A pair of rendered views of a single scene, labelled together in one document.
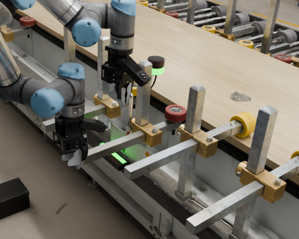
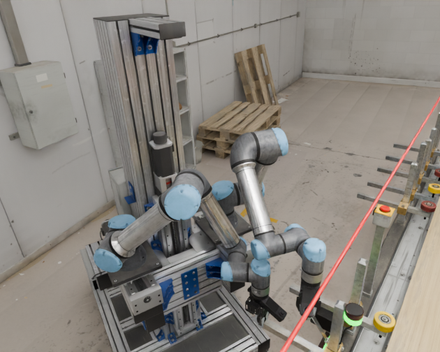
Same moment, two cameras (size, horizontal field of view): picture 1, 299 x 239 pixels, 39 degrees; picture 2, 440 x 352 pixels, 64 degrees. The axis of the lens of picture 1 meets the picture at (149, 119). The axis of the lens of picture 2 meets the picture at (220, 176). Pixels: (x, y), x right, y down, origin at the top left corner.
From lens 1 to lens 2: 1.17 m
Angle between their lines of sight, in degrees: 68
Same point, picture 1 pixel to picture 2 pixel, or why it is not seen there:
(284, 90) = not seen: outside the picture
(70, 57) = (372, 257)
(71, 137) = (251, 304)
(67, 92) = (239, 275)
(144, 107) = (332, 337)
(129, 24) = (307, 265)
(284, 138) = not seen: outside the picture
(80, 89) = (257, 280)
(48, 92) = (225, 266)
